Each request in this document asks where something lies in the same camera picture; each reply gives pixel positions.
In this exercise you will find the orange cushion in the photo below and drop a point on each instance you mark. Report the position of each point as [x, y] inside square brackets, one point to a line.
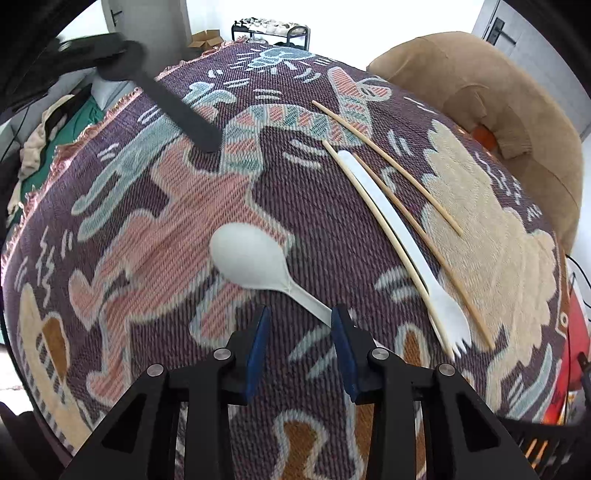
[485, 136]

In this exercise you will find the group of assorted shoes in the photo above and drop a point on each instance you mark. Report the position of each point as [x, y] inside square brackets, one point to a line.
[265, 23]

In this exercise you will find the black utensil holder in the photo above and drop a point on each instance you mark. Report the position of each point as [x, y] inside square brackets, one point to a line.
[521, 429]

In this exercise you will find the beige garment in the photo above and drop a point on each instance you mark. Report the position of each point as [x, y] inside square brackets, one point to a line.
[37, 143]

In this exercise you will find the green cloth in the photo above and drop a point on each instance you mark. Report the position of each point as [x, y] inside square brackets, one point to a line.
[69, 124]

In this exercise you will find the white plastic spork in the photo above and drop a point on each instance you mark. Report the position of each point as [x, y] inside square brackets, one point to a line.
[443, 314]

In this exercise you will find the black shoe rack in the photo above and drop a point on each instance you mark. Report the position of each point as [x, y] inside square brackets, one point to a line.
[302, 38]

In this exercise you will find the white plastic spoon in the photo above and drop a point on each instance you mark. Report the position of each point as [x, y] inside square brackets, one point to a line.
[249, 254]

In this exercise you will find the printed figure blanket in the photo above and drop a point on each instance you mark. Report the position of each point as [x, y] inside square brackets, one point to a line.
[152, 198]

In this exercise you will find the cardboard box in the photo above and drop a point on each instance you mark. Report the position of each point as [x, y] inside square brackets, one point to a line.
[205, 39]

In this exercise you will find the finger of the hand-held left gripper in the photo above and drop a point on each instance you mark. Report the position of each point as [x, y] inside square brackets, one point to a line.
[83, 48]

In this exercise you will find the pale wooden chopstick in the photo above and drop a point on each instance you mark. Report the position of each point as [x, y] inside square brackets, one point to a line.
[417, 275]

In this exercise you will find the tan upholstered chair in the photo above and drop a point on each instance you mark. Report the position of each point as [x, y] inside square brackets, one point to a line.
[461, 69]

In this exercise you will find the brown wooden chopstick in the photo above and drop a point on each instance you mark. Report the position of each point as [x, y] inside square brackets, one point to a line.
[448, 221]
[461, 297]

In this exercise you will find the plain grey door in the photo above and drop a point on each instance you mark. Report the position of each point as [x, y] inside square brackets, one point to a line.
[152, 23]

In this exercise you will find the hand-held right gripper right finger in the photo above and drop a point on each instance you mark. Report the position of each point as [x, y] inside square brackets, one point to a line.
[344, 355]

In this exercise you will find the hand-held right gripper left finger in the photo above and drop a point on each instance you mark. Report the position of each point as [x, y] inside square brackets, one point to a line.
[257, 350]

